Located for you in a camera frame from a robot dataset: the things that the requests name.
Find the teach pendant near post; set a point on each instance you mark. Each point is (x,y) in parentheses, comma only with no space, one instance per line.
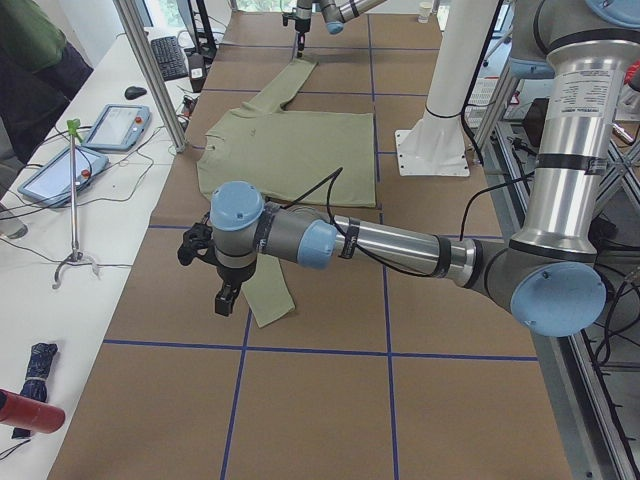
(118,128)

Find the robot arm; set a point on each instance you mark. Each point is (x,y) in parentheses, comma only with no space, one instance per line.
(335,16)
(545,274)

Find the black keyboard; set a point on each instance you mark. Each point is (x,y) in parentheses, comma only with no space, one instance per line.
(169,57)

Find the red cylindrical bottle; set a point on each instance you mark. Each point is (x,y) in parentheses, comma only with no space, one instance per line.
(29,414)

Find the black computer mouse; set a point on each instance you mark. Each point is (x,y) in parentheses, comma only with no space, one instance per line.
(134,92)

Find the white camera mast pedestal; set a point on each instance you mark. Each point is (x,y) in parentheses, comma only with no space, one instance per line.
(435,145)

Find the black box with label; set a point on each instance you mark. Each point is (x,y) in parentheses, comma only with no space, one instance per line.
(197,71)

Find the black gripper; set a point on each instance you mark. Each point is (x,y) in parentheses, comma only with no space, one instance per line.
(233,275)
(301,26)

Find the green long sleeve shirt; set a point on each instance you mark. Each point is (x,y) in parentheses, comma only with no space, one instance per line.
(260,152)

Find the green handled reacher grabber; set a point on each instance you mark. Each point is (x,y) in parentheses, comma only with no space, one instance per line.
(76,256)

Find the aluminium frame post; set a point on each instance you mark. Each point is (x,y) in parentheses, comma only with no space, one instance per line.
(134,30)

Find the teach pendant far side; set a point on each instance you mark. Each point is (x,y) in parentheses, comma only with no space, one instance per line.
(51,184)

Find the folded dark blue umbrella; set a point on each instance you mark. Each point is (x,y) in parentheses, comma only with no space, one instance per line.
(37,373)

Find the white paper cup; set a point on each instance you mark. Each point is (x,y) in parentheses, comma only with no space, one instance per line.
(425,11)

